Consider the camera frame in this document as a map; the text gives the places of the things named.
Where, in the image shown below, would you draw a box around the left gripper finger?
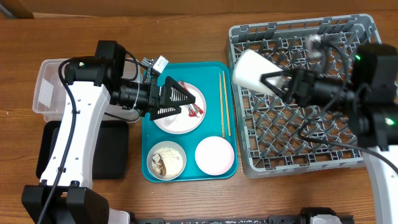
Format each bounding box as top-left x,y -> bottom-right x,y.
160,76 -> 196,108
149,106 -> 181,121

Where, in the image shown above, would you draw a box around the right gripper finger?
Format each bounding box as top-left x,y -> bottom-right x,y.
261,70 -> 293,80
260,77 -> 286,96

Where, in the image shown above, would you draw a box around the red foil wrapper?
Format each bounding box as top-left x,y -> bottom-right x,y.
178,80 -> 205,118

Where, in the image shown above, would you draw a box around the grey bowl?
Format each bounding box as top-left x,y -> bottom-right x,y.
147,141 -> 187,181

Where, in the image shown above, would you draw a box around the white cup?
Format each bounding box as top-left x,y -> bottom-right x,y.
232,49 -> 283,95

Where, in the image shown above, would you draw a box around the rice and food scraps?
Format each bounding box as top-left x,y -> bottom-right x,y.
151,147 -> 184,180

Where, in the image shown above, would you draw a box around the pink bowl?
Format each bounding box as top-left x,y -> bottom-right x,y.
195,136 -> 235,175

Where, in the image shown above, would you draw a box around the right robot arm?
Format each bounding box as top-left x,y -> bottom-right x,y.
259,44 -> 397,223

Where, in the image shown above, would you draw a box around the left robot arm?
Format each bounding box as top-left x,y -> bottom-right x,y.
21,40 -> 195,223

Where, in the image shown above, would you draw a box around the grey dishwasher rack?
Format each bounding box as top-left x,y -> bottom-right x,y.
228,14 -> 383,179

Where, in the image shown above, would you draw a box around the white round plate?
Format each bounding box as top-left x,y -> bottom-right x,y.
154,82 -> 206,134

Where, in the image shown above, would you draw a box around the teal serving tray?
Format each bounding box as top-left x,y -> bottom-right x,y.
142,61 -> 239,183

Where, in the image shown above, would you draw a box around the wooden chopstick left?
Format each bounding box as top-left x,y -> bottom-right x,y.
219,73 -> 225,138

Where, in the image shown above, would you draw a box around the wooden chopstick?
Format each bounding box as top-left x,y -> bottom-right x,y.
223,71 -> 231,136
219,73 -> 225,138

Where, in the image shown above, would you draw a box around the wooden chopstick right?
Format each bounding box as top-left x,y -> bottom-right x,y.
223,71 -> 231,136

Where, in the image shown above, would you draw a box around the black plastic tray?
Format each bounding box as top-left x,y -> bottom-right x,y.
36,121 -> 129,180

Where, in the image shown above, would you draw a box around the clear plastic bin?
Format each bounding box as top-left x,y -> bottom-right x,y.
32,58 -> 139,123

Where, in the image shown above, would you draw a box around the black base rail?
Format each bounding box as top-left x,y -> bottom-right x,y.
131,207 -> 355,224

